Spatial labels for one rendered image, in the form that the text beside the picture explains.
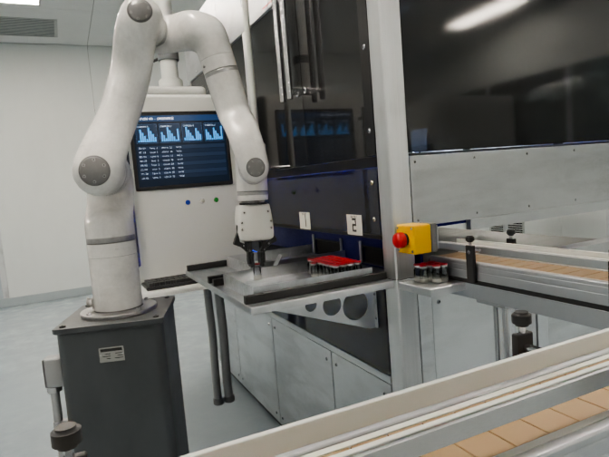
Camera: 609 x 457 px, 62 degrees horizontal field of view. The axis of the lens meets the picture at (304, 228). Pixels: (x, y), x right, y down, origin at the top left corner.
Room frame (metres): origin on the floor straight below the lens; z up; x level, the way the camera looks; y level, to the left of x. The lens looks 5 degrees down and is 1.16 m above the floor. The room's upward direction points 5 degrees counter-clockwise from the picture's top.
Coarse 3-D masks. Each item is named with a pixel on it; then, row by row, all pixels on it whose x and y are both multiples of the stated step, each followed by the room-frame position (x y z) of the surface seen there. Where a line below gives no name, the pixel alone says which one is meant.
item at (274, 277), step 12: (288, 264) 1.53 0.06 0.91; (300, 264) 1.55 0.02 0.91; (228, 276) 1.40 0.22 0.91; (240, 276) 1.47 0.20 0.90; (252, 276) 1.48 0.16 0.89; (264, 276) 1.50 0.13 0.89; (276, 276) 1.51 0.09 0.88; (288, 276) 1.50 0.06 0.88; (300, 276) 1.49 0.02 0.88; (324, 276) 1.29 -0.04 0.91; (336, 276) 1.31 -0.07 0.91; (348, 276) 1.32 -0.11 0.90; (240, 288) 1.31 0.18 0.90; (252, 288) 1.22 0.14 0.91; (264, 288) 1.22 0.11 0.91; (276, 288) 1.24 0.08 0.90
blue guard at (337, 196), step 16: (304, 176) 1.77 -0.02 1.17; (320, 176) 1.67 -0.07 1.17; (336, 176) 1.57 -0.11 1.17; (352, 176) 1.49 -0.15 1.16; (368, 176) 1.41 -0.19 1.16; (272, 192) 2.06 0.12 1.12; (288, 192) 1.91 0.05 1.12; (304, 192) 1.78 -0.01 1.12; (320, 192) 1.68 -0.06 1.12; (336, 192) 1.58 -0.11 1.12; (352, 192) 1.49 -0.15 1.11; (368, 192) 1.41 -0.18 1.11; (272, 208) 2.07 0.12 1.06; (288, 208) 1.92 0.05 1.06; (304, 208) 1.79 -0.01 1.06; (320, 208) 1.68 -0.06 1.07; (336, 208) 1.58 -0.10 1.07; (352, 208) 1.50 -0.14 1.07; (368, 208) 1.42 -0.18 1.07; (288, 224) 1.93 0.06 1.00; (320, 224) 1.69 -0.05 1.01; (336, 224) 1.59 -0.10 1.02; (368, 224) 1.42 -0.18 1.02
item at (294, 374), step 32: (256, 320) 2.37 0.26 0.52; (448, 320) 1.39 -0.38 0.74; (480, 320) 1.44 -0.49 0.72; (544, 320) 1.54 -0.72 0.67; (256, 352) 2.41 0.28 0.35; (288, 352) 2.04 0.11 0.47; (320, 352) 1.76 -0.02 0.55; (448, 352) 1.38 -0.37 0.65; (480, 352) 1.43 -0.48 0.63; (256, 384) 2.45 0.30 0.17; (288, 384) 2.06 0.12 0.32; (320, 384) 1.78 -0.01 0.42; (352, 384) 1.57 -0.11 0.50; (384, 384) 1.40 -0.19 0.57; (288, 416) 2.09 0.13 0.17
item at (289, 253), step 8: (280, 248) 1.89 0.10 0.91; (288, 248) 1.90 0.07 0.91; (296, 248) 1.92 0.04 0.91; (304, 248) 1.93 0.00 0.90; (312, 248) 1.94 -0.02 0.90; (232, 256) 1.81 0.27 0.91; (240, 256) 1.82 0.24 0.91; (256, 256) 1.85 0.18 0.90; (272, 256) 1.88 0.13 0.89; (288, 256) 1.90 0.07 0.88; (296, 256) 1.89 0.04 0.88; (304, 256) 1.88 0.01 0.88; (312, 256) 1.66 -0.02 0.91; (320, 256) 1.67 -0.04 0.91; (344, 256) 1.71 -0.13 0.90; (232, 264) 1.74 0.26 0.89; (240, 264) 1.66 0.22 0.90; (272, 264) 1.60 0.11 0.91; (280, 264) 1.61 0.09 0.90
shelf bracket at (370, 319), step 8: (368, 296) 1.41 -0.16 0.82; (320, 304) 1.34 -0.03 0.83; (368, 304) 1.41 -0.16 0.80; (376, 304) 1.40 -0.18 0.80; (288, 312) 1.30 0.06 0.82; (296, 312) 1.31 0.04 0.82; (304, 312) 1.32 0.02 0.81; (312, 312) 1.33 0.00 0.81; (320, 312) 1.34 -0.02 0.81; (368, 312) 1.40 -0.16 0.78; (376, 312) 1.40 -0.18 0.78; (328, 320) 1.35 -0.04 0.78; (336, 320) 1.36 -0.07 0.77; (344, 320) 1.37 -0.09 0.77; (352, 320) 1.38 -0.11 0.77; (360, 320) 1.39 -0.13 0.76; (368, 320) 1.40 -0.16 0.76; (376, 320) 1.41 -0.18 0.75
